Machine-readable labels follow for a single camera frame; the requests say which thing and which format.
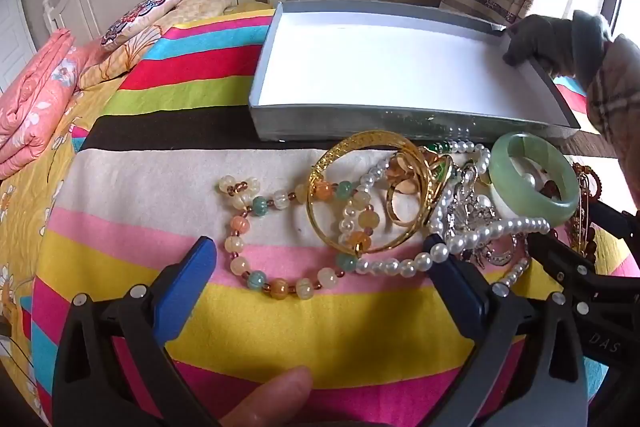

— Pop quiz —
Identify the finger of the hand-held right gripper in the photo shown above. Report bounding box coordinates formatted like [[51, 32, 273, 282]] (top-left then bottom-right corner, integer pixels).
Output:
[[527, 232, 608, 303], [584, 200, 640, 258]]

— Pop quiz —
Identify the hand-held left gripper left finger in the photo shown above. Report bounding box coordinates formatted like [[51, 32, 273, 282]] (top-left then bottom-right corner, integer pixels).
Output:
[[52, 236, 218, 427]]

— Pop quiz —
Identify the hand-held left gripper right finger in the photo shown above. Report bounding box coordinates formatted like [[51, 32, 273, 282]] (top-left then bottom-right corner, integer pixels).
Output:
[[422, 234, 588, 427]]

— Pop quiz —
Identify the white pearl necklace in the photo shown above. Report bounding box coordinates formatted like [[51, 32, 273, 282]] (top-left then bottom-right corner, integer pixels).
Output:
[[337, 139, 551, 293]]

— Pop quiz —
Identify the dark red bead bracelet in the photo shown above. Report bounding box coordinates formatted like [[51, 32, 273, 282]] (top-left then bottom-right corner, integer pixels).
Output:
[[569, 163, 602, 258]]

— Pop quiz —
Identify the green jade bangle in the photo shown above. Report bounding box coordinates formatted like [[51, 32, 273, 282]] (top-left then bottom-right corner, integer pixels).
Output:
[[487, 132, 581, 224]]

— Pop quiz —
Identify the multicoloured stone bead necklace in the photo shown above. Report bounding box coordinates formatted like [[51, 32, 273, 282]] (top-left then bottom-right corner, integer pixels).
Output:
[[217, 175, 381, 300]]

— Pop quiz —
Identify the silver brooch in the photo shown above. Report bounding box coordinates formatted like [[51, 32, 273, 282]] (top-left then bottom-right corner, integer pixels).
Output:
[[445, 162, 517, 269]]

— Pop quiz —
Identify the gold flower ring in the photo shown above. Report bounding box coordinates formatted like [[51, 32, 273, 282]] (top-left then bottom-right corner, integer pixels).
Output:
[[384, 152, 432, 228]]

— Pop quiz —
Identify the gold bangle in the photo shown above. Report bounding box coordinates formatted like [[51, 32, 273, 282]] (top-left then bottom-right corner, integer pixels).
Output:
[[306, 131, 441, 255]]

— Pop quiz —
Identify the grey cardboard box tray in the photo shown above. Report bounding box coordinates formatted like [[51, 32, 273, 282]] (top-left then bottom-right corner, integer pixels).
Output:
[[248, 0, 581, 142]]

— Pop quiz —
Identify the person's left hand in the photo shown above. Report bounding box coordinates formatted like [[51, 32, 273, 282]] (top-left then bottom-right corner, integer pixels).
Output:
[[235, 367, 314, 427]]

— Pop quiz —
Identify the yellow floral bedsheet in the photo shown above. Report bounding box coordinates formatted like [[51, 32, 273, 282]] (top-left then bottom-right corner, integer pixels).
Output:
[[0, 74, 123, 413]]

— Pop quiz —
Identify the window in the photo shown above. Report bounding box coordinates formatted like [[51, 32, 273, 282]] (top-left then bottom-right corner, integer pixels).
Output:
[[612, 0, 640, 58]]

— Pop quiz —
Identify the orange floral pillow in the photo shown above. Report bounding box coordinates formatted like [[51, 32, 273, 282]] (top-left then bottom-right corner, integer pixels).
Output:
[[79, 24, 173, 90]]

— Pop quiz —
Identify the pink floral quilt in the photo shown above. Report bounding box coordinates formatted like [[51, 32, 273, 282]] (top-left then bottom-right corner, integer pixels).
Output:
[[0, 28, 103, 180]]

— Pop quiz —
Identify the embroidered pillow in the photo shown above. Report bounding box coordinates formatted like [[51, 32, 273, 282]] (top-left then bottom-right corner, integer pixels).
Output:
[[100, 0, 185, 52]]

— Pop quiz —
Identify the cream dotted pillow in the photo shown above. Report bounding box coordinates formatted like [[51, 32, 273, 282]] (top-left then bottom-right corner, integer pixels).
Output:
[[172, 0, 236, 25]]

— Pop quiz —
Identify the white door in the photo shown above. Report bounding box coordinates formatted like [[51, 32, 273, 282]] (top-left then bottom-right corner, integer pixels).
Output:
[[0, 0, 38, 78]]

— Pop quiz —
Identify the green pendant necklace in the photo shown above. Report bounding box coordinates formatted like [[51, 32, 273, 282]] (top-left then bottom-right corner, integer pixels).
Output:
[[422, 143, 456, 198]]

